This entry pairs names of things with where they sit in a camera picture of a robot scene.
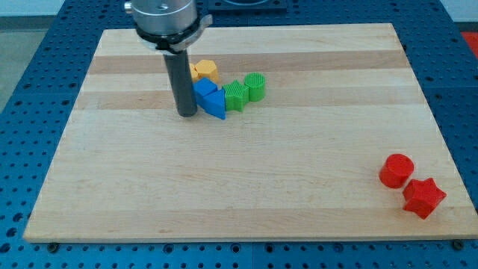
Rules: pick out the silver cylindrical tool flange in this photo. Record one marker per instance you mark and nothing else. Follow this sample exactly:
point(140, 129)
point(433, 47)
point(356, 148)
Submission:
point(167, 26)

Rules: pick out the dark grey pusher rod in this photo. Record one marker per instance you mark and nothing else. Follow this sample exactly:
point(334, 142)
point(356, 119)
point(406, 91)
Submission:
point(181, 83)

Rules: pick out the yellow block behind rod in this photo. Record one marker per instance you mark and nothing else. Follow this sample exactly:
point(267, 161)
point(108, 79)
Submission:
point(194, 73)

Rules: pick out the yellow hexagon block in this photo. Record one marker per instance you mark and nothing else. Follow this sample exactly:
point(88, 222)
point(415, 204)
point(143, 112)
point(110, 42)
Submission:
point(208, 69)

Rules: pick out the blue cube block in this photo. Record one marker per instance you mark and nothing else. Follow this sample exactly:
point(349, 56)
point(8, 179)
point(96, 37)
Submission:
point(202, 88)

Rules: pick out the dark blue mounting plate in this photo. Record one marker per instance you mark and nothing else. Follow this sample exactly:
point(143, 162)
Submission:
point(220, 5)

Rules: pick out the blue triangle block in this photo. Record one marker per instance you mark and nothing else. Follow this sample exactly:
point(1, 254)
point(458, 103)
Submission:
point(215, 104)

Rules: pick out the green star block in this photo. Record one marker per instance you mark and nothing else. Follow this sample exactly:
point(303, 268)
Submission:
point(236, 96)

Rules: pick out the green cylinder block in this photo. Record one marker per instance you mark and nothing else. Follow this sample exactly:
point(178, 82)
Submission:
point(256, 83)

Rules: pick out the light wooden board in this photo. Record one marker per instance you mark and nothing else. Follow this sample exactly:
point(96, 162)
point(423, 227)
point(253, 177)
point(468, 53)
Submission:
point(300, 165)

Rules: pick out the red cylinder block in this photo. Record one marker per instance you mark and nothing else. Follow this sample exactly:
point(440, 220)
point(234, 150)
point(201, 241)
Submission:
point(396, 170)

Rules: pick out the red star block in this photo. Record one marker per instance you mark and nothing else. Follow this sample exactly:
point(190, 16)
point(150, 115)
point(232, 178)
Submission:
point(422, 197)

